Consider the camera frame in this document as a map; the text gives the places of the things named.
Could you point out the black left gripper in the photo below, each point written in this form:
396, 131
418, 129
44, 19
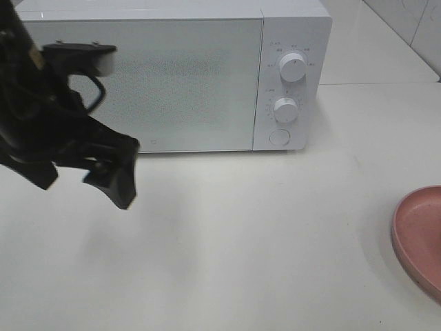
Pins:
45, 124

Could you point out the white microwave oven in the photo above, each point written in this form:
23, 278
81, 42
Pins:
287, 26

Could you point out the white microwave door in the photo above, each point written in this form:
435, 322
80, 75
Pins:
177, 85

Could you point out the pink round plate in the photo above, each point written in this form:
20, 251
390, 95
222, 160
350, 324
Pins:
415, 235

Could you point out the round white door button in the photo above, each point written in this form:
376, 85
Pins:
280, 137

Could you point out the white microwave knob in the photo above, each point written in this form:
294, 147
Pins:
286, 110
292, 66

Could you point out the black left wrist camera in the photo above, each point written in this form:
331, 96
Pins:
92, 59

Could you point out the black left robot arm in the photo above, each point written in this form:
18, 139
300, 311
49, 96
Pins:
18, 48

